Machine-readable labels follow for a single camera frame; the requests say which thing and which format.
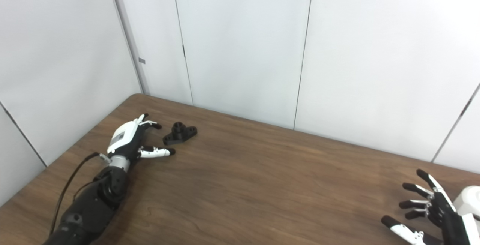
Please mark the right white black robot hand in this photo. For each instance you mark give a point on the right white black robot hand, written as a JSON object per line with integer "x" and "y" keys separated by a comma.
{"x": 450, "y": 226}

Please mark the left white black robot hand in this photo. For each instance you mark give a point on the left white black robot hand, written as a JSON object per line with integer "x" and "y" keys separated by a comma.
{"x": 122, "y": 138}

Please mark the round white piece with holes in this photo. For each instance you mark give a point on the round white piece with holes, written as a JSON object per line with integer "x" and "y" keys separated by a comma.
{"x": 470, "y": 200}

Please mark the black flanged holder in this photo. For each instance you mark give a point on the black flanged holder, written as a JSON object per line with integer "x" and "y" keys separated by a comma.
{"x": 179, "y": 135}

